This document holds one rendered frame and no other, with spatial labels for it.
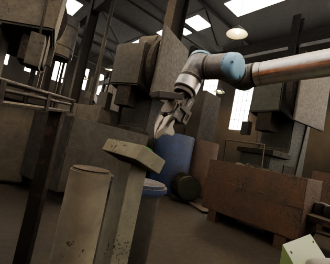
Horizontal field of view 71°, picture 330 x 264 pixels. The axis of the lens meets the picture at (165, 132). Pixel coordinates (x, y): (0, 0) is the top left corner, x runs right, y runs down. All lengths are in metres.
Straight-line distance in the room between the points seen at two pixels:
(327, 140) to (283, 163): 7.15
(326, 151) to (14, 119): 11.43
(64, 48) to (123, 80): 5.43
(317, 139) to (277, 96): 7.39
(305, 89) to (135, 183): 4.54
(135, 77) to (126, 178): 2.92
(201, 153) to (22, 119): 2.40
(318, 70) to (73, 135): 1.74
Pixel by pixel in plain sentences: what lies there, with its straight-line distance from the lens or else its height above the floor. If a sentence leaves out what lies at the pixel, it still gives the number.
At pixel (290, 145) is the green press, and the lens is 5.36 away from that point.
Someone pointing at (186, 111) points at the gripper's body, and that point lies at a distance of 0.83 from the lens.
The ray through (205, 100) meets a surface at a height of 1.78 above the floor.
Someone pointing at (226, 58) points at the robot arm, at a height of 0.95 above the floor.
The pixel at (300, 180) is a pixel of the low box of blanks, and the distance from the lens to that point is 2.22.
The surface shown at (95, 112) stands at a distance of 3.92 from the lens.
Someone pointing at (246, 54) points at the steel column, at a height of 5.02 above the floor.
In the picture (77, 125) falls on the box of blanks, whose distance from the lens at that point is 2.08.
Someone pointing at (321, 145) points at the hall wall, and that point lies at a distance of 12.23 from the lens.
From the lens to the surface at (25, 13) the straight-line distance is 2.83.
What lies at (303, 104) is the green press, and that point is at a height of 1.95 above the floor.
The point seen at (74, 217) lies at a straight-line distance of 0.71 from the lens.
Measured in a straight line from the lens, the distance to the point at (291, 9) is 12.52.
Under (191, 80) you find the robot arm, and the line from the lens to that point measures 0.85.
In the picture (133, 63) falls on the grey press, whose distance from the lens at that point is 3.74.
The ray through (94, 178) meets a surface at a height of 0.50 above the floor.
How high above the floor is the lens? 0.62
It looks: 4 degrees up
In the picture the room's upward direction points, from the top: 11 degrees clockwise
